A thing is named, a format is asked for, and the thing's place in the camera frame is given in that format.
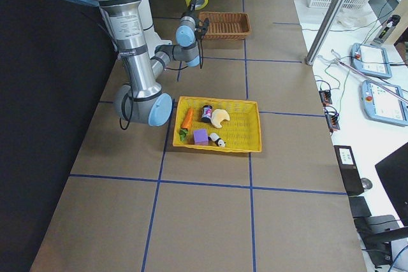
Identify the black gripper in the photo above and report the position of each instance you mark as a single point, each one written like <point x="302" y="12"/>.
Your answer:
<point x="190" y="10"/>

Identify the teach pendant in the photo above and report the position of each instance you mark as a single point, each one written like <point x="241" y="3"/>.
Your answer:
<point x="371" y="60"/>
<point x="383" y="103"/>

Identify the aluminium post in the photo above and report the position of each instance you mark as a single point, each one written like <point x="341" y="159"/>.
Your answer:
<point x="323" y="31"/>

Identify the small drink can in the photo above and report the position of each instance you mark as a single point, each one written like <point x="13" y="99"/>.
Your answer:
<point x="206" y="113"/>

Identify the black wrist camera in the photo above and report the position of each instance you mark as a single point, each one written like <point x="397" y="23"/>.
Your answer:
<point x="203" y="27"/>

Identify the teach pendant near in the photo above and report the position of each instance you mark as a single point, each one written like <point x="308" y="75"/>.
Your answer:
<point x="383" y="103"/>

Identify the black monitor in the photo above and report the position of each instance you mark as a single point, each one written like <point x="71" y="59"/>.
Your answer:
<point x="392" y="172"/>

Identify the toy panda figure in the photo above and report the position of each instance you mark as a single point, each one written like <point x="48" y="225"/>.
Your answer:
<point x="214" y="137"/>

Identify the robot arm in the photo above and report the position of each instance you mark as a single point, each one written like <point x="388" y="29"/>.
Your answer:
<point x="145" y="56"/>

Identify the purple foam block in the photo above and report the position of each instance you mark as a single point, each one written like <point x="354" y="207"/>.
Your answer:
<point x="200" y="137"/>

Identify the black box device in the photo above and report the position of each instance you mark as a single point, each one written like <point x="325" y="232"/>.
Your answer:
<point x="348" y="170"/>

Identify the toy croissant bread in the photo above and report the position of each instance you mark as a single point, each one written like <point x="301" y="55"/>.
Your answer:
<point x="218" y="116"/>

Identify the teach pendant far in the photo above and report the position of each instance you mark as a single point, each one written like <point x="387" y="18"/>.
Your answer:
<point x="371" y="60"/>

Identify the yellow plastic basket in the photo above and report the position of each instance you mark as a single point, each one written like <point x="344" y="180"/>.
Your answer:
<point x="242" y="133"/>

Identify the toy carrot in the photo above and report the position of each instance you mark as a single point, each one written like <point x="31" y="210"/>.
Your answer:
<point x="186" y="124"/>

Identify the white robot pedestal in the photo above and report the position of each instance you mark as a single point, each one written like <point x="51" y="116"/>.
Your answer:
<point x="151" y="36"/>

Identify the brown wicker basket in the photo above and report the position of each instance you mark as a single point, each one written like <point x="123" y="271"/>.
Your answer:
<point x="226" y="25"/>

